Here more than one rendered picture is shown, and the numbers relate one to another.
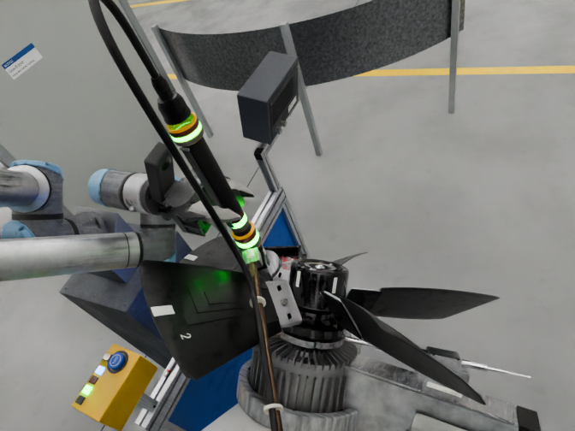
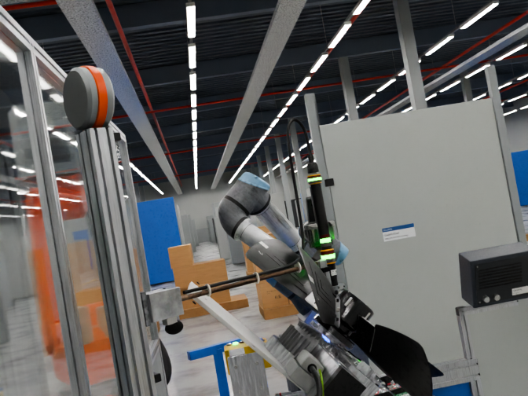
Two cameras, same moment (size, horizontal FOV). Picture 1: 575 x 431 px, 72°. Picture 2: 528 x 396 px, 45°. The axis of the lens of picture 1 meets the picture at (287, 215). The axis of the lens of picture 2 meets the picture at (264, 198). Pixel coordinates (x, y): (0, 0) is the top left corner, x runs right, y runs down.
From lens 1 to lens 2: 1.64 m
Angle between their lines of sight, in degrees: 61
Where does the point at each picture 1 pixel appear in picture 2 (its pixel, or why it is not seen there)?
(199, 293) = (284, 255)
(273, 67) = (506, 249)
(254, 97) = (466, 257)
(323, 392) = (296, 341)
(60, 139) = (390, 301)
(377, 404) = not seen: hidden behind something
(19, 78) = (388, 242)
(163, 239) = not seen: hidden behind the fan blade
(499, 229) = not seen: outside the picture
